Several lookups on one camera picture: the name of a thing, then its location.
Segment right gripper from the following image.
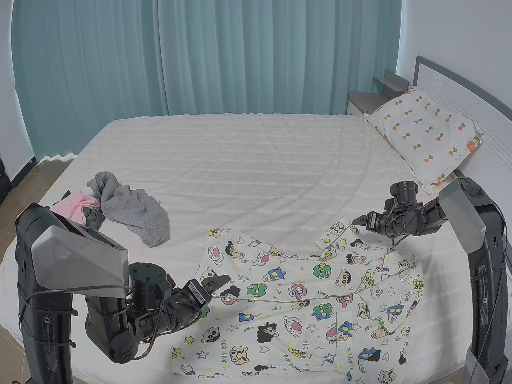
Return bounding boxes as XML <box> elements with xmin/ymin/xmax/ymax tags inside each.
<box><xmin>366</xmin><ymin>210</ymin><xmax>397</xmax><ymax>237</ymax></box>

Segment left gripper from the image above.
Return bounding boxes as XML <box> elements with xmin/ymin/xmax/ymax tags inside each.
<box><xmin>164</xmin><ymin>278</ymin><xmax>211</xmax><ymax>319</ymax></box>

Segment white printed pyjama top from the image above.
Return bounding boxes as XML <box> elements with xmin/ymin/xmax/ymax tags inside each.
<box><xmin>171</xmin><ymin>216</ymin><xmax>425</xmax><ymax>379</ymax></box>

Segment bed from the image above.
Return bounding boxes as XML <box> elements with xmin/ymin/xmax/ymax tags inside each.
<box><xmin>0</xmin><ymin>55</ymin><xmax>512</xmax><ymax>384</ymax></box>

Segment white printed pillow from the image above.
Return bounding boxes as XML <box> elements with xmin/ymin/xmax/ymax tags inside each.
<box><xmin>366</xmin><ymin>86</ymin><xmax>484</xmax><ymax>194</ymax></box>

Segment grey bedside table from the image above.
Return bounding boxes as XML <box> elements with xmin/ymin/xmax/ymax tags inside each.
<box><xmin>347</xmin><ymin>69</ymin><xmax>409</xmax><ymax>116</ymax></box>

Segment dark grey garment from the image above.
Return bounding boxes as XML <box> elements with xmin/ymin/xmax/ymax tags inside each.
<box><xmin>60</xmin><ymin>190</ymin><xmax>106</xmax><ymax>232</ymax></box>

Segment pink garment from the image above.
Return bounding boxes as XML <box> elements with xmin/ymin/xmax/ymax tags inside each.
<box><xmin>50</xmin><ymin>189</ymin><xmax>101</xmax><ymax>228</ymax></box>

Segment black chest of drawers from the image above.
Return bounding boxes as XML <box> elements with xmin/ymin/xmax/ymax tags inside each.
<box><xmin>0</xmin><ymin>156</ymin><xmax>10</xmax><ymax>203</ymax></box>

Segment blue-green curtain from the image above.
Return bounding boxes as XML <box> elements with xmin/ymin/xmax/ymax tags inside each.
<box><xmin>12</xmin><ymin>0</ymin><xmax>402</xmax><ymax>163</ymax></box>

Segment black cable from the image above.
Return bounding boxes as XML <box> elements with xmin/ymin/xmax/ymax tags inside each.
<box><xmin>134</xmin><ymin>308</ymin><xmax>202</xmax><ymax>360</ymax></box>

